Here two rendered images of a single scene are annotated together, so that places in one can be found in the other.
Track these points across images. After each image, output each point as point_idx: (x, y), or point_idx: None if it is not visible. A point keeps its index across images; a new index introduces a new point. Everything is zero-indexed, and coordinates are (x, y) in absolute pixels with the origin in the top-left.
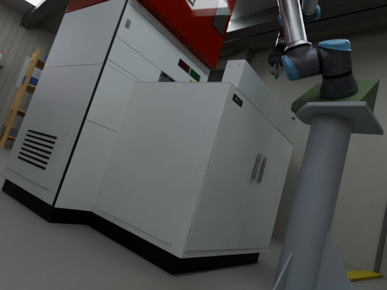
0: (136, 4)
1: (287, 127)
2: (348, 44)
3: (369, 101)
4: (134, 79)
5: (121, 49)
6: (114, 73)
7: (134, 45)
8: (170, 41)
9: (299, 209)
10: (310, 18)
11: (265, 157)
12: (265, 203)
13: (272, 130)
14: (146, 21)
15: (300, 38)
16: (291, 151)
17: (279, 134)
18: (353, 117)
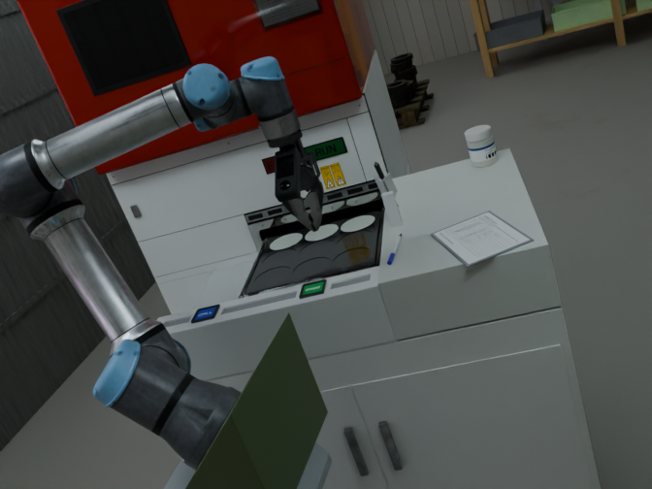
0: (122, 173)
1: (459, 301)
2: (98, 394)
3: (220, 487)
4: (211, 269)
5: (158, 250)
6: (178, 286)
7: (169, 226)
8: (216, 155)
9: None
10: (205, 115)
11: (385, 418)
12: (488, 486)
13: (368, 360)
14: (154, 176)
15: (109, 340)
16: (553, 328)
17: (421, 342)
18: None
